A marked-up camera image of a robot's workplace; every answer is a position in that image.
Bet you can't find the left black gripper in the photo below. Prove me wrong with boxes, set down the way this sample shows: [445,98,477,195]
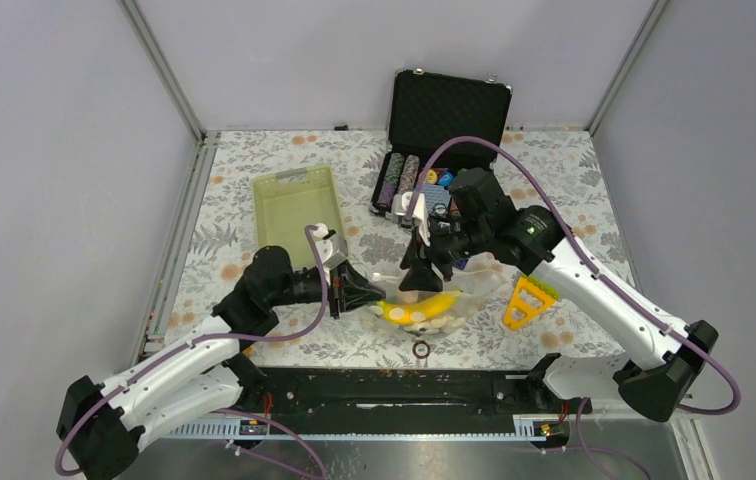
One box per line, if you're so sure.
[269,260,386,319]

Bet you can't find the light green plastic basket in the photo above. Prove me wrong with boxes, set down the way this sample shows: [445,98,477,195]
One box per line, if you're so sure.
[251,165,344,269]

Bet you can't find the yellow plastic triangle tool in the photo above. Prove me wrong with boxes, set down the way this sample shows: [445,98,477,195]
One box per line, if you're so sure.
[502,274,560,331]

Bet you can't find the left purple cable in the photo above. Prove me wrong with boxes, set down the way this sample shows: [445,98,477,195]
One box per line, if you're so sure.
[53,223,332,480]

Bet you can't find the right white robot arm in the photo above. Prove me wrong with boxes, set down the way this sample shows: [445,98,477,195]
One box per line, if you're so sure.
[392,168,718,422]

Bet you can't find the black poker chip case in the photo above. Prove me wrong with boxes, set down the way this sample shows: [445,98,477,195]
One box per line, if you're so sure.
[369,69,513,217]

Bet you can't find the purple cable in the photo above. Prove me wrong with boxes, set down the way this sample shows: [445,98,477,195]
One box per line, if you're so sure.
[53,223,332,480]
[404,135,744,480]

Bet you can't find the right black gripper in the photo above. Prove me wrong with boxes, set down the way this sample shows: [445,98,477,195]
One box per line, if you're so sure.
[399,215,490,294]

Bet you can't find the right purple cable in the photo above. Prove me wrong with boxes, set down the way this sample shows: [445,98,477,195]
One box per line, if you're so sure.
[404,135,744,480]

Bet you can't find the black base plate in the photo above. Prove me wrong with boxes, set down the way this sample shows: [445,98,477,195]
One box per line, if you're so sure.
[221,354,593,436]

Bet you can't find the clear zip top bag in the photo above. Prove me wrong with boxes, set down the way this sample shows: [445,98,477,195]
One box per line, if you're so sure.
[358,268,507,337]

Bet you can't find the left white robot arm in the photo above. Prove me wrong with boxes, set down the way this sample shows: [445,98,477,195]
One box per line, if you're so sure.
[54,224,386,479]

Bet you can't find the yellow banana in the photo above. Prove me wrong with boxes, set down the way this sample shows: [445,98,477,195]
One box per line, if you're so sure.
[370,290,459,326]

